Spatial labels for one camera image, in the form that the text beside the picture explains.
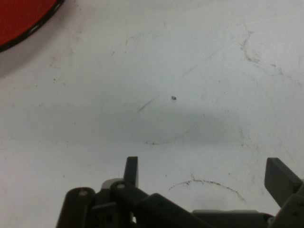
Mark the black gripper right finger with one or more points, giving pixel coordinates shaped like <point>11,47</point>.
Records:
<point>281,178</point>

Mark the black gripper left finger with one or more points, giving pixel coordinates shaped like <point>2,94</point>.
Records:
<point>123,202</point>

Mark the red plate with black rim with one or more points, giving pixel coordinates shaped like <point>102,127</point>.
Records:
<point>21,19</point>

